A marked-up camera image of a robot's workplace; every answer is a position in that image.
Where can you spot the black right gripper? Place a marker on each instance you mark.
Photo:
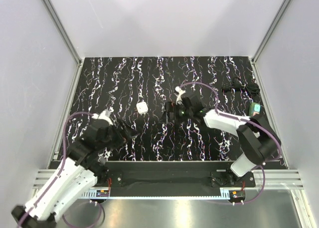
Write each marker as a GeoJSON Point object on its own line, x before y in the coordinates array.
{"type": "Point", "coordinates": [170, 107]}

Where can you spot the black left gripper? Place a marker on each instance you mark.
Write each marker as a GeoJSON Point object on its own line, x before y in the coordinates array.
{"type": "Point", "coordinates": [126, 134]}

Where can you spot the white plug adapter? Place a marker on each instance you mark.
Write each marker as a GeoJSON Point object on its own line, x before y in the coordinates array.
{"type": "Point", "coordinates": [142, 107]}

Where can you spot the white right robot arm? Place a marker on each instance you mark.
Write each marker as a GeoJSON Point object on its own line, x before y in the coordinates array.
{"type": "Point", "coordinates": [258, 141]}

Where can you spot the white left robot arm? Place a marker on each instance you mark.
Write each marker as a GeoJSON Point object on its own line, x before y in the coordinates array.
{"type": "Point", "coordinates": [78, 171]}

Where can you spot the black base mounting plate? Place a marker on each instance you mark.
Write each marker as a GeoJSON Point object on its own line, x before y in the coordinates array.
{"type": "Point", "coordinates": [156, 177]}

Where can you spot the green power strip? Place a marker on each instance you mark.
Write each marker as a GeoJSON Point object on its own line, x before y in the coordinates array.
{"type": "Point", "coordinates": [255, 108]}

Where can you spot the metal front tray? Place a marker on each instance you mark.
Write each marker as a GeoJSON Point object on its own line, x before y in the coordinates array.
{"type": "Point", "coordinates": [273, 209]}

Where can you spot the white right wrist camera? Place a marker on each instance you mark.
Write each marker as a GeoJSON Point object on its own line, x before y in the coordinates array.
{"type": "Point", "coordinates": [179, 93]}

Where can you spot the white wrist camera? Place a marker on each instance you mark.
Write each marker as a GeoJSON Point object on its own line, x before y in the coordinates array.
{"type": "Point", "coordinates": [104, 115]}
{"type": "Point", "coordinates": [179, 93]}

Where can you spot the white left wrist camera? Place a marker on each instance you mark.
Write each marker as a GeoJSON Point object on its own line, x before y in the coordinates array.
{"type": "Point", "coordinates": [104, 115]}

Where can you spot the aluminium frame rail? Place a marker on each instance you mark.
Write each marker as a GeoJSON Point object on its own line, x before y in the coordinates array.
{"type": "Point", "coordinates": [71, 92]}

